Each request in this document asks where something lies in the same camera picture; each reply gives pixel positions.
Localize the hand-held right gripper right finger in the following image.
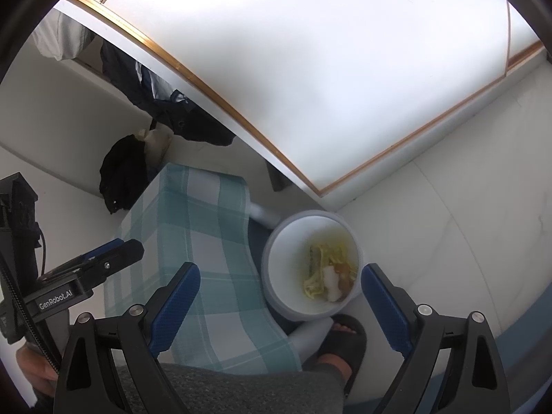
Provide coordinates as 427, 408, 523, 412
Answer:
361, 263, 512, 414

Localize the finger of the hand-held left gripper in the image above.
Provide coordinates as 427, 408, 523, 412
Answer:
80, 240, 145, 287
41, 238, 126, 279

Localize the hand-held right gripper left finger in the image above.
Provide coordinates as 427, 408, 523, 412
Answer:
52, 262, 201, 414

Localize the yellow printed snack wrapper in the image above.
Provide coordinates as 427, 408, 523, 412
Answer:
309, 243, 351, 274

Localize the white round waste bin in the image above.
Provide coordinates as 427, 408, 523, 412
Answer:
261, 210, 363, 322

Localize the person's left hand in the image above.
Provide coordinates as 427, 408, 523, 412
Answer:
16, 345, 61, 382

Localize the black slipper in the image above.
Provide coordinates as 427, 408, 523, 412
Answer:
314, 314, 368, 397

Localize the person's foot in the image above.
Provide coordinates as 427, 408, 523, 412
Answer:
317, 321, 358, 382

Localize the white table leg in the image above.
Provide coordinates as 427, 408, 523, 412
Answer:
250, 202, 281, 227
287, 317, 335, 365

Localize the black bag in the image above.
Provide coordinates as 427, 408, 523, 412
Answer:
98, 135, 151, 215

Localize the teal plaid tablecloth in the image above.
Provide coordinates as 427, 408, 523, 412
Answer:
103, 163, 303, 374

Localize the person's grey trouser leg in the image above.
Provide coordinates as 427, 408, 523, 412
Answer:
114, 362, 346, 414

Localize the cream bag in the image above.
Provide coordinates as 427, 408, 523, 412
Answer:
137, 127, 173, 173

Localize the dark hanging garment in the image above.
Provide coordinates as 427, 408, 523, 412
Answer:
100, 37, 237, 147

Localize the white hanging garment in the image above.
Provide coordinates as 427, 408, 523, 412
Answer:
32, 11, 96, 62

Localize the white wardrobe door gold trim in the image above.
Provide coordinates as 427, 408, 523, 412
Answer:
65, 0, 548, 199

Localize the black braided cable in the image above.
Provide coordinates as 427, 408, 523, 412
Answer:
0, 250, 63, 374

